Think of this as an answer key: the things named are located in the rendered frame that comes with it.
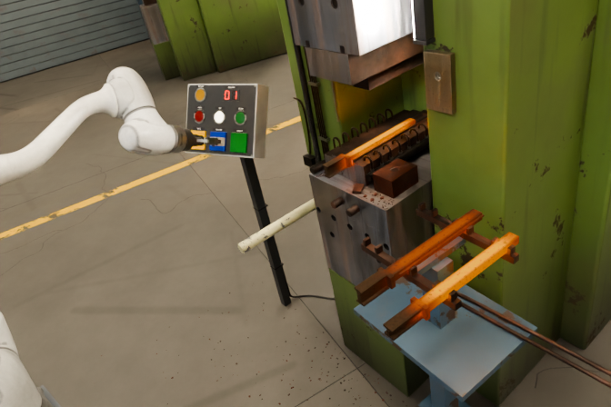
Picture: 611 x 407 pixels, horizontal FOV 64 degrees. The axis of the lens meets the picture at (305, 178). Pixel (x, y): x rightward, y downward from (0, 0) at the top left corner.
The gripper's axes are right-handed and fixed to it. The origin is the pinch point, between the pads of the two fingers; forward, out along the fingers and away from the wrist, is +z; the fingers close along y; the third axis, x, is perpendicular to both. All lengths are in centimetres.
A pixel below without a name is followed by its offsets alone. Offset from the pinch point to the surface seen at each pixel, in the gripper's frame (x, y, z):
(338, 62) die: 26, 49, -8
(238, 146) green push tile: -1.5, 0.4, 12.5
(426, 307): -32, 87, -36
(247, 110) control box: 12.4, 3.2, 13.2
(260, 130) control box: 5.2, 7.0, 16.8
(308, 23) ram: 37, 39, -9
